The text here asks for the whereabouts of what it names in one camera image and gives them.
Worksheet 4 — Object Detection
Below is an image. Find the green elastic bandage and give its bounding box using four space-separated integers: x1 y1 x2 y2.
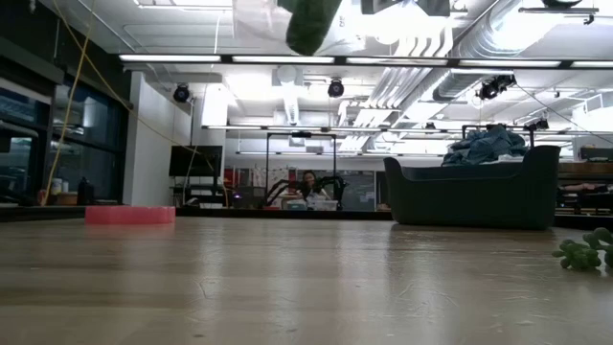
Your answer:
277 0 344 57

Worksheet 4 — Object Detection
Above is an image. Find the clear plastic bag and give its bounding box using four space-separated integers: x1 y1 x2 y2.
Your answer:
232 0 365 57

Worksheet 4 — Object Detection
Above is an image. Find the blue crumpled cloth pile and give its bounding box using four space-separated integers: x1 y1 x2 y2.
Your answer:
441 124 531 168

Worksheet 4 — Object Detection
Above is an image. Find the person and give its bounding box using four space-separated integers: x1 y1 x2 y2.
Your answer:
299 170 331 200

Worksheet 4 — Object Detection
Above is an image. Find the teal plastic bin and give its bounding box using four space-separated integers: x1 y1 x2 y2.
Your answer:
382 145 561 230

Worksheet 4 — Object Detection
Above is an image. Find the clear plastic container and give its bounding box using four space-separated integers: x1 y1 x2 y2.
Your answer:
285 198 339 212

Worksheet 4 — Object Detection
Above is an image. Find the black monitor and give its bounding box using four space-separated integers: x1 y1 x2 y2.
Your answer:
168 145 224 178

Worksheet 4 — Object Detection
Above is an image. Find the wooden side table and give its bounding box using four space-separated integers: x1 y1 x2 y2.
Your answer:
557 161 613 182

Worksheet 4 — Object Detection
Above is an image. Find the pink foam disc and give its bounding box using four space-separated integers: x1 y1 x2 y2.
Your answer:
84 205 176 226

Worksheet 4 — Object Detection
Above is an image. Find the dark bottle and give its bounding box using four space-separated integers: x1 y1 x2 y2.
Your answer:
76 175 96 206

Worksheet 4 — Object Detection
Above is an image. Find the silver ventilation duct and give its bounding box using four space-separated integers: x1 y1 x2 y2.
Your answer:
433 69 516 103

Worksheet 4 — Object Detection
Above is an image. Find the black ceiling camera rig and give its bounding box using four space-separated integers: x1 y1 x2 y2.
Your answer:
476 74 517 101

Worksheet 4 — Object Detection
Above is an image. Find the black metal station frame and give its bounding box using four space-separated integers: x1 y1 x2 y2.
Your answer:
265 132 338 210

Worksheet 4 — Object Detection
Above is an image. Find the black table edge rail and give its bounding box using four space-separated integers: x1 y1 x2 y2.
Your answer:
0 204 613 230

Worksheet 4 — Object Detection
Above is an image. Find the yellow cable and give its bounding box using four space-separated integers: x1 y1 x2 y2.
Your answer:
41 0 95 207
52 0 230 207

